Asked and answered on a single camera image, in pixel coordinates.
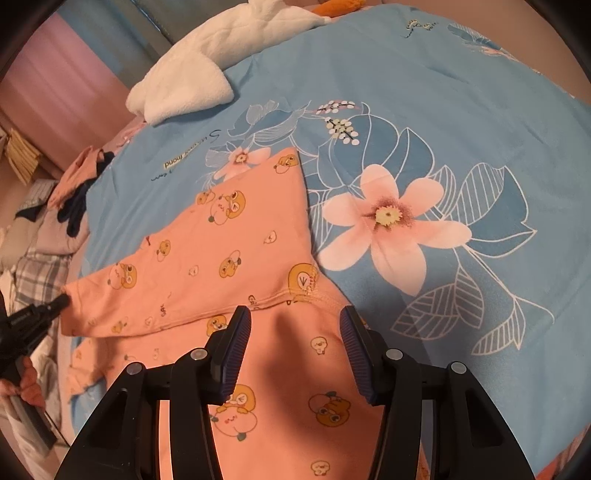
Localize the pink and blue curtains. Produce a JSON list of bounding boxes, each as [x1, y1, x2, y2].
[[1, 1, 233, 174]]

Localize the mauve pillow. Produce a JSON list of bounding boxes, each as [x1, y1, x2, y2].
[[34, 209, 89, 255]]

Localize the blue floral bed sheet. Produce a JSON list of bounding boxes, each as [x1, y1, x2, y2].
[[74, 5, 590, 473]]

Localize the orange bear print shirt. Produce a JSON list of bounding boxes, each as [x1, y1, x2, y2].
[[61, 148, 382, 479]]

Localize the pink folded garment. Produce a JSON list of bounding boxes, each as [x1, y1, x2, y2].
[[102, 117, 145, 154]]

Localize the person left hand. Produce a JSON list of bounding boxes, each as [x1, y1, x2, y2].
[[0, 357, 45, 409]]

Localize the striped grey cushion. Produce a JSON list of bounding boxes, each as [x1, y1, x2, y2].
[[15, 179, 58, 222]]

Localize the grey plaid pillow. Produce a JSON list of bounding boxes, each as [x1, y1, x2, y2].
[[13, 252, 71, 311]]

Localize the white goose plush toy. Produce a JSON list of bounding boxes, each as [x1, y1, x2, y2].
[[125, 1, 366, 125]]

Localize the folded orange clothes pile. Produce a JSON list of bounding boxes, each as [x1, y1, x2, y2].
[[48, 146, 104, 209]]

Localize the dark navy clothes pile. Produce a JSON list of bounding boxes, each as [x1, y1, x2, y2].
[[57, 151, 115, 238]]

